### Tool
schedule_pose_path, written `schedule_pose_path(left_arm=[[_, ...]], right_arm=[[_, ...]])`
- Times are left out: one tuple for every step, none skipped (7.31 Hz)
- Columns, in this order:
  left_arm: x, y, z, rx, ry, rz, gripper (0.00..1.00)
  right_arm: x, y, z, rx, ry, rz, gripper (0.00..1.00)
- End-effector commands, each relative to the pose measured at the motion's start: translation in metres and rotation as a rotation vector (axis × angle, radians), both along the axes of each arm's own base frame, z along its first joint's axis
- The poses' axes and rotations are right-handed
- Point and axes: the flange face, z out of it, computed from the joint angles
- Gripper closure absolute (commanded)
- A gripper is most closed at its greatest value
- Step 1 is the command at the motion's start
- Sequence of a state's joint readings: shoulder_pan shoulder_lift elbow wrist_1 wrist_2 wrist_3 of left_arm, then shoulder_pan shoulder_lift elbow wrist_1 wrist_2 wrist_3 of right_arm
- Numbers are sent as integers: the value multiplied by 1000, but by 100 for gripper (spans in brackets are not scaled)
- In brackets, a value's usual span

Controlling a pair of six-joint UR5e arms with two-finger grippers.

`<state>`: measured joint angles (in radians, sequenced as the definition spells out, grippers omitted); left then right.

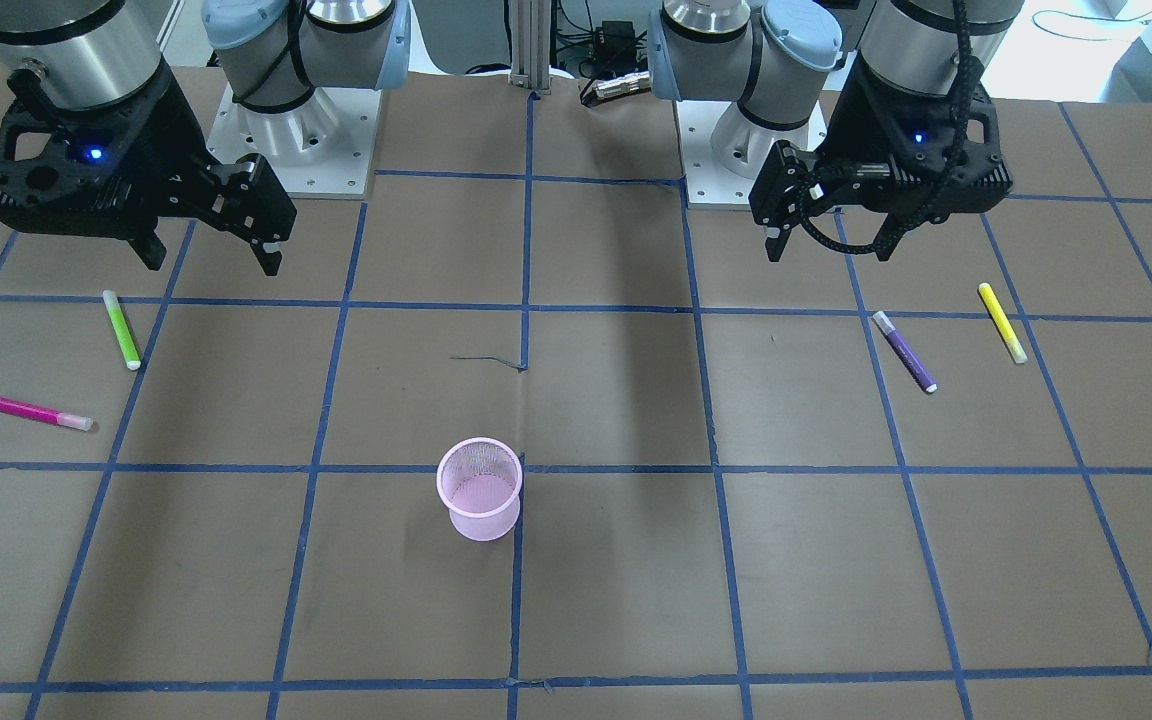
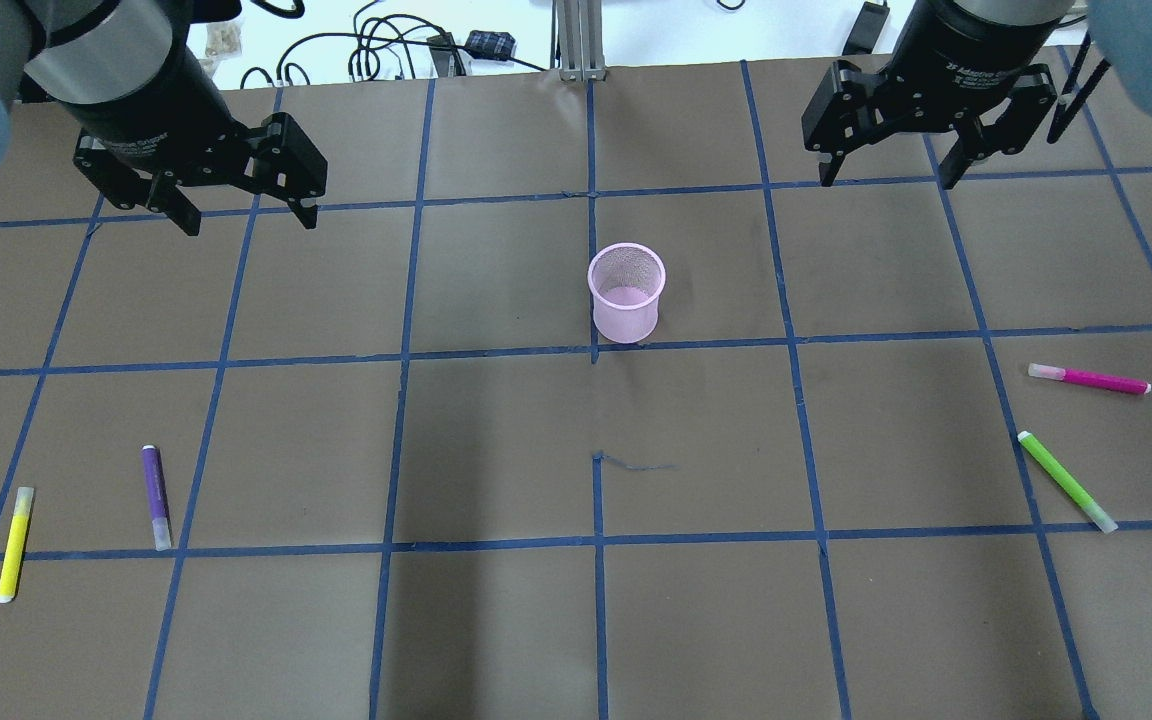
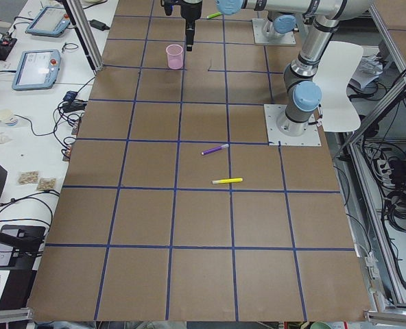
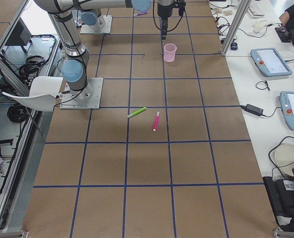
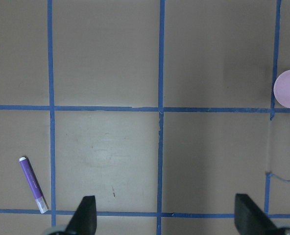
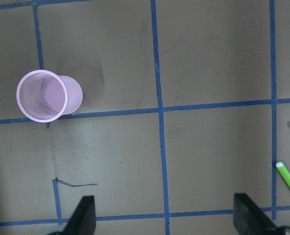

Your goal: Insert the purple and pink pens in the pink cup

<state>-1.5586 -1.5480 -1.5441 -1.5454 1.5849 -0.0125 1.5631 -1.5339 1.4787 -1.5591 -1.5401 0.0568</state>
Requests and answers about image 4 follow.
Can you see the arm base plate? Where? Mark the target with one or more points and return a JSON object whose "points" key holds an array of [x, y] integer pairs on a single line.
{"points": [[88, 99], [95, 25]]}

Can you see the white plastic chair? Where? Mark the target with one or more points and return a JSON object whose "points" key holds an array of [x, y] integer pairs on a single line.
{"points": [[42, 95]]}

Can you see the black power adapter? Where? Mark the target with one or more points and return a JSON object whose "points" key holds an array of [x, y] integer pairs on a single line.
{"points": [[252, 109]]}

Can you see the aluminium frame post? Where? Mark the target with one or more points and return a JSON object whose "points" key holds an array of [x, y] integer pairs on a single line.
{"points": [[239, 15]]}

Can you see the green marker pen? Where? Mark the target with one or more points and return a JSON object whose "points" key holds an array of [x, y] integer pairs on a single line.
{"points": [[136, 112]]}

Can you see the purple marker pen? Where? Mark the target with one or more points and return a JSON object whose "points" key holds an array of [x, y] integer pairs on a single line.
{"points": [[140, 13]]}

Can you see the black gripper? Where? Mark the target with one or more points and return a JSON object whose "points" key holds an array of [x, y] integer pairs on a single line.
{"points": [[164, 10]]}

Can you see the far blue teach pendant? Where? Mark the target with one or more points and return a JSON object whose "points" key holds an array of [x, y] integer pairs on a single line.
{"points": [[270, 62]]}

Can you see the pink marker pen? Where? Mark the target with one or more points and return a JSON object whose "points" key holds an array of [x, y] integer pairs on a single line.
{"points": [[155, 125]]}

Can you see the pink mesh cup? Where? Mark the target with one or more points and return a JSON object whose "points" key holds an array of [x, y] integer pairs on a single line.
{"points": [[169, 52]]}

